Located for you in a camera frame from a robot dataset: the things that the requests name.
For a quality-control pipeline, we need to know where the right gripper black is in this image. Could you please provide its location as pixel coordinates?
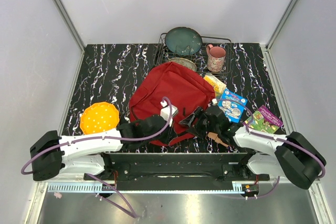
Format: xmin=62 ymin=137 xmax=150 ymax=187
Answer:
xmin=178 ymin=106 xmax=220 ymax=138

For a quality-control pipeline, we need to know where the red backpack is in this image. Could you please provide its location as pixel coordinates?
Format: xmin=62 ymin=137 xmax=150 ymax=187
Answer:
xmin=129 ymin=62 xmax=215 ymax=146

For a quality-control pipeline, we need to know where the blue paperback book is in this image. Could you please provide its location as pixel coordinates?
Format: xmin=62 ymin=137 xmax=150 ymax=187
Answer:
xmin=218 ymin=88 xmax=247 ymax=123

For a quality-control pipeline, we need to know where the yellow paperback book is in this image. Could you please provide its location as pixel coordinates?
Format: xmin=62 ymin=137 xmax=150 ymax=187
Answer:
xmin=203 ymin=74 xmax=226 ymax=97

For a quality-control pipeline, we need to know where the purple treehouse book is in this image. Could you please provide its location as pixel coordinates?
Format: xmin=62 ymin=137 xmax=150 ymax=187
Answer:
xmin=245 ymin=105 xmax=283 ymax=134

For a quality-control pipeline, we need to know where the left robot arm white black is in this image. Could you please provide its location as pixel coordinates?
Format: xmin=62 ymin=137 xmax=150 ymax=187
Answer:
xmin=29 ymin=115 xmax=173 ymax=182

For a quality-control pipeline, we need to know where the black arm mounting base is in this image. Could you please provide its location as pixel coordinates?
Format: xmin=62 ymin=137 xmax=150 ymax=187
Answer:
xmin=97 ymin=153 xmax=270 ymax=182

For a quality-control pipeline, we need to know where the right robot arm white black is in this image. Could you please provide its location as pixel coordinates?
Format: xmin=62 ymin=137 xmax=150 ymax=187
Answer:
xmin=179 ymin=105 xmax=327 ymax=189

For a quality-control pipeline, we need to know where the orange perforated plate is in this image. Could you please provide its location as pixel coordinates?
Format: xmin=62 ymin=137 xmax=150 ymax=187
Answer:
xmin=79 ymin=102 xmax=120 ymax=135

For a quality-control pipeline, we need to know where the patterned beige plate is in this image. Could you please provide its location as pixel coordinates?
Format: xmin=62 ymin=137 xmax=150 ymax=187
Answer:
xmin=166 ymin=57 xmax=197 ymax=72

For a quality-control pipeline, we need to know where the pink patterned mug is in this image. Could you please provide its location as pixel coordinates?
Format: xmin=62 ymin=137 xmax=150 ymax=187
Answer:
xmin=206 ymin=44 xmax=226 ymax=72

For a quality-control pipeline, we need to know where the teal ceramic plate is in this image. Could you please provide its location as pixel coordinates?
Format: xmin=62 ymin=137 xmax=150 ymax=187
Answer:
xmin=164 ymin=27 xmax=203 ymax=56

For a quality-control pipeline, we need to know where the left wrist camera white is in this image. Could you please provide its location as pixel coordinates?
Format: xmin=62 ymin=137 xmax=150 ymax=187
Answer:
xmin=160 ymin=97 xmax=178 ymax=126

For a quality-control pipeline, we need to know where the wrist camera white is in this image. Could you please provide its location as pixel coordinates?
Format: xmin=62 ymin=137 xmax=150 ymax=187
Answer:
xmin=212 ymin=98 xmax=218 ymax=105
xmin=160 ymin=97 xmax=178 ymax=126

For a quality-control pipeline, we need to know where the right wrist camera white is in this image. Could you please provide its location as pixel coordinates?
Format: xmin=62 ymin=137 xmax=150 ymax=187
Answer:
xmin=212 ymin=98 xmax=218 ymax=105

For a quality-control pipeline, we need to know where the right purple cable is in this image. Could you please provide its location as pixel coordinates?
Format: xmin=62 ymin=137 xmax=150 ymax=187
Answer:
xmin=216 ymin=98 xmax=327 ymax=200

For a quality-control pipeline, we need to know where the black wire dish rack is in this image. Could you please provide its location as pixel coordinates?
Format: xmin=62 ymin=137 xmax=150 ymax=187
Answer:
xmin=154 ymin=27 xmax=233 ymax=78

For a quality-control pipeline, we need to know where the aluminium frame rail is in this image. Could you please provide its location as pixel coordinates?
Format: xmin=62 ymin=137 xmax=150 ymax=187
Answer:
xmin=47 ymin=176 xmax=276 ymax=195

